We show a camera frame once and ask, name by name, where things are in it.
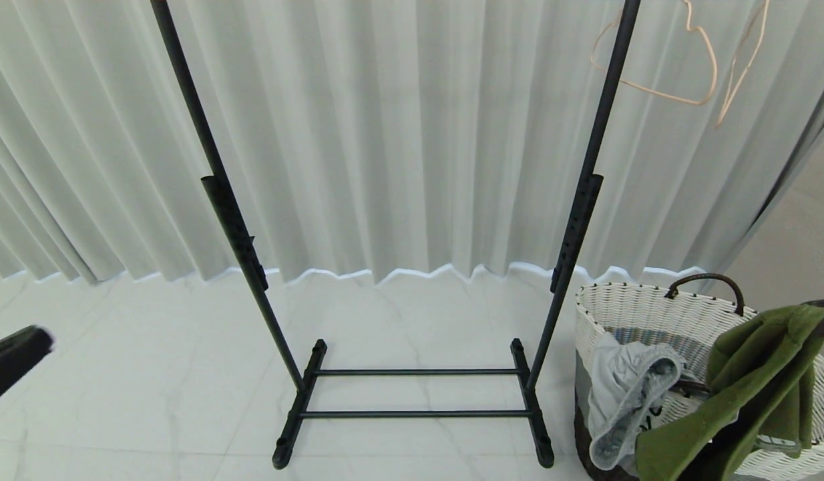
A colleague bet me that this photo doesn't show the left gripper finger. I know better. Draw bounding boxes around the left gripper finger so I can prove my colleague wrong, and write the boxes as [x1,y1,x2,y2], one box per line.
[0,325,55,410]

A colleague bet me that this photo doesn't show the green long-sleeved shirt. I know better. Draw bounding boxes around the green long-sleeved shirt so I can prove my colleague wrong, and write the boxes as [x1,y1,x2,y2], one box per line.
[634,303,824,481]

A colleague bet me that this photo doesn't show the pink clothes hanger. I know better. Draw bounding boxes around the pink clothes hanger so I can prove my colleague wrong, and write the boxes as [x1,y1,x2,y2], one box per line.
[590,0,719,108]
[714,0,771,129]

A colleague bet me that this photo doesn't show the white laundry basket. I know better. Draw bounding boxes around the white laundry basket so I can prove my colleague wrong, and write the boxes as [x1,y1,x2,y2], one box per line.
[574,273,824,481]

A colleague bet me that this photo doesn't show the black clothes rack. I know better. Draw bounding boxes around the black clothes rack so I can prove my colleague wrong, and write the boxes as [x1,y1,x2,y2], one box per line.
[150,0,643,470]

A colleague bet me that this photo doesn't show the pale grey shorts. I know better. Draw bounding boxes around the pale grey shorts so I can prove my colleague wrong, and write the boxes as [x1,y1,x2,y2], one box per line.
[588,332,686,472]

